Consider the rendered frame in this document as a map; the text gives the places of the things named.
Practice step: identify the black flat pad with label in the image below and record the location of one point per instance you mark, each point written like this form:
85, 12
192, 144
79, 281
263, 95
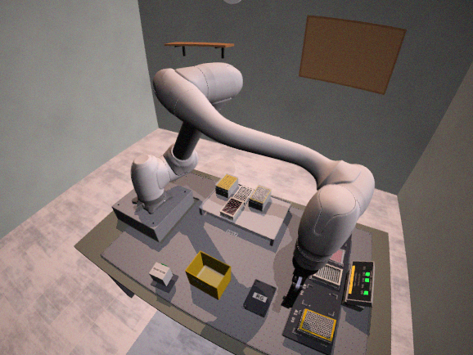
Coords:
259, 298

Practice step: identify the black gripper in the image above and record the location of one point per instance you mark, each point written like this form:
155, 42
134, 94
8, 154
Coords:
296, 286

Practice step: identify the yellow waste bin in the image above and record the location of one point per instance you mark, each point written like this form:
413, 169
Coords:
198, 263

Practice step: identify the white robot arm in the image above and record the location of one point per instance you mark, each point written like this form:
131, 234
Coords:
195, 95

